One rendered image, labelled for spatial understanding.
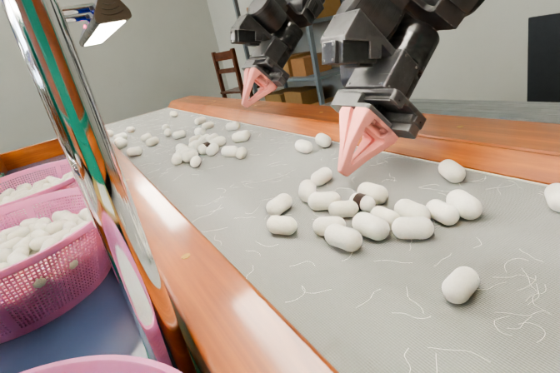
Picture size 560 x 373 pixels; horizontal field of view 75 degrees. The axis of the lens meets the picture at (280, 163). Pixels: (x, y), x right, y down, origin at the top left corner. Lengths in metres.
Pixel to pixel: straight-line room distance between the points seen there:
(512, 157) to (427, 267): 0.20
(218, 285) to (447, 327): 0.16
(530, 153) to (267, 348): 0.35
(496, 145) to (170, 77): 4.95
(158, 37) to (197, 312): 5.06
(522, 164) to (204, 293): 0.35
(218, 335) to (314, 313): 0.07
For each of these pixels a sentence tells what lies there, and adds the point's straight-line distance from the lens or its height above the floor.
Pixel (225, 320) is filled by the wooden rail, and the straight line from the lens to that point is 0.27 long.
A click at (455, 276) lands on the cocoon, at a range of 0.28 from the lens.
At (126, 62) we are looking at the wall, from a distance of 5.14.
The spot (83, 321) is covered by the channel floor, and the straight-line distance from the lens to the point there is 0.51.
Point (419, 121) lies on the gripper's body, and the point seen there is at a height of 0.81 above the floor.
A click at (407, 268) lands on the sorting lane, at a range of 0.32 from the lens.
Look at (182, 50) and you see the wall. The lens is 5.35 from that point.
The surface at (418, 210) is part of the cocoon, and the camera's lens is 0.36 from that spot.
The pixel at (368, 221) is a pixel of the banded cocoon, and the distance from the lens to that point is 0.34.
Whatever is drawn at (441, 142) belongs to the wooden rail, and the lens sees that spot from 0.52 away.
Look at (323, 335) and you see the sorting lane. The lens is 0.27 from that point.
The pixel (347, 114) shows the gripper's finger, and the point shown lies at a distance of 0.44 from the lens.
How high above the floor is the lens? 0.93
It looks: 19 degrees down
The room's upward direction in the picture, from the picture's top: 12 degrees counter-clockwise
